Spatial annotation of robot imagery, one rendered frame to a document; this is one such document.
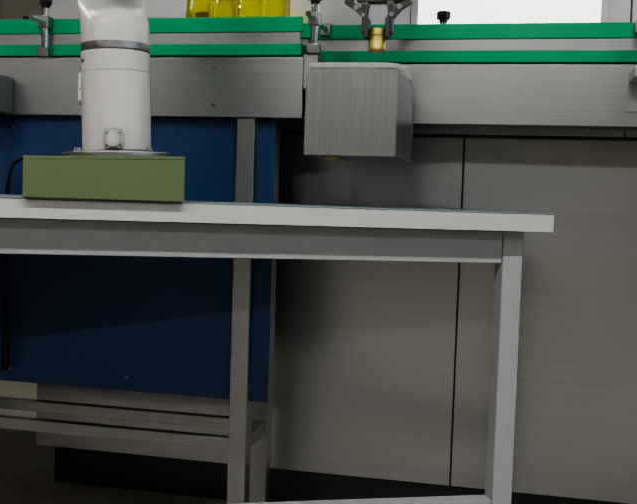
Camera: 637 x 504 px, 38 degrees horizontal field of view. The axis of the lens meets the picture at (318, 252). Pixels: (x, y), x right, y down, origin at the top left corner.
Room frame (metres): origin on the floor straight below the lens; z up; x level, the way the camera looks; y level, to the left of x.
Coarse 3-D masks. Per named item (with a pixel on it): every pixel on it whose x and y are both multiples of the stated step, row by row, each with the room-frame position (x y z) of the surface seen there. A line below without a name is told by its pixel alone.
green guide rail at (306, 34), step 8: (304, 24) 1.97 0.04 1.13; (304, 32) 1.97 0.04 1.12; (304, 40) 1.98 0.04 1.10; (304, 48) 1.98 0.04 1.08; (72, 56) 2.09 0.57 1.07; (80, 56) 2.09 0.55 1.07; (152, 56) 2.05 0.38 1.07; (160, 56) 2.04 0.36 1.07; (168, 56) 2.04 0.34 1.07; (176, 56) 2.04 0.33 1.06; (184, 56) 2.03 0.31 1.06; (192, 56) 2.03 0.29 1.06; (200, 56) 2.02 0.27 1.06; (208, 56) 2.02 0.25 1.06; (216, 56) 2.02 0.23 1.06; (224, 56) 2.01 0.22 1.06; (232, 56) 2.01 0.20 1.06; (240, 56) 2.00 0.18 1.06; (248, 56) 2.00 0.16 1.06; (256, 56) 2.00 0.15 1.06; (264, 56) 1.99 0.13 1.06; (272, 56) 1.99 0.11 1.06; (280, 56) 1.99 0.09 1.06; (288, 56) 1.98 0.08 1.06; (296, 56) 1.98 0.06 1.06
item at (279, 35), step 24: (0, 24) 2.05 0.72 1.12; (24, 24) 2.04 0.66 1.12; (72, 24) 2.01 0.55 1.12; (168, 24) 1.96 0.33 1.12; (192, 24) 1.95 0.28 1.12; (216, 24) 1.94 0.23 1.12; (240, 24) 1.93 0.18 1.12; (264, 24) 1.92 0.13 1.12; (288, 24) 1.91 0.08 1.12; (0, 48) 2.05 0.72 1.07; (24, 48) 2.04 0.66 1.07; (72, 48) 2.01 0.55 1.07; (168, 48) 1.96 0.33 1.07; (192, 48) 1.95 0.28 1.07; (216, 48) 1.94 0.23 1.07; (240, 48) 1.93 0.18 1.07; (264, 48) 1.92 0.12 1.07; (288, 48) 1.91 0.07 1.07
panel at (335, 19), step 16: (304, 0) 2.16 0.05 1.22; (336, 0) 2.15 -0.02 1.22; (416, 0) 2.11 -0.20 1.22; (608, 0) 2.02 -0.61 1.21; (304, 16) 2.16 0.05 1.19; (336, 16) 2.15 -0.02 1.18; (352, 16) 2.14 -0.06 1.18; (384, 16) 2.12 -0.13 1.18; (400, 16) 2.11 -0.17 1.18; (416, 16) 2.11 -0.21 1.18
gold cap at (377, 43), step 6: (372, 30) 1.81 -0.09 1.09; (378, 30) 1.81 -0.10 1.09; (384, 30) 1.81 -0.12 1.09; (372, 36) 1.81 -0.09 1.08; (378, 36) 1.81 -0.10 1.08; (384, 36) 1.81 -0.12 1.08; (372, 42) 1.81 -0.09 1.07; (378, 42) 1.81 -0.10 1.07; (384, 42) 1.81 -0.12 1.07; (372, 48) 1.81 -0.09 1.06; (378, 48) 1.80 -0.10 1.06; (384, 48) 1.81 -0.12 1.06
